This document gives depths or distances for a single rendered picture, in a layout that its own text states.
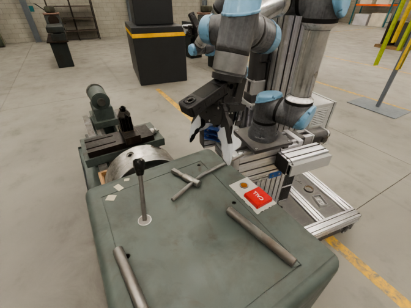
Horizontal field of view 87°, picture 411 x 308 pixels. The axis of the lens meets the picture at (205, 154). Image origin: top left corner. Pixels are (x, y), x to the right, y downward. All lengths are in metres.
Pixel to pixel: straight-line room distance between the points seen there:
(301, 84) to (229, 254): 0.69
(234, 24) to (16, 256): 2.40
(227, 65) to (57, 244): 2.19
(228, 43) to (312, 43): 0.49
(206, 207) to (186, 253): 0.15
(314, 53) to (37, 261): 2.37
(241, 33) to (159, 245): 0.50
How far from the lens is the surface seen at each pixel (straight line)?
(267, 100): 1.02
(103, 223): 0.66
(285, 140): 1.16
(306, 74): 0.95
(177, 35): 5.73
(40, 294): 2.22
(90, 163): 1.54
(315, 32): 0.92
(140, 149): 0.93
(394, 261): 2.50
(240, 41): 0.49
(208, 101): 0.47
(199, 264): 0.54
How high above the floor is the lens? 1.74
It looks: 36 degrees down
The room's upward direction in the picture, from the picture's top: straight up
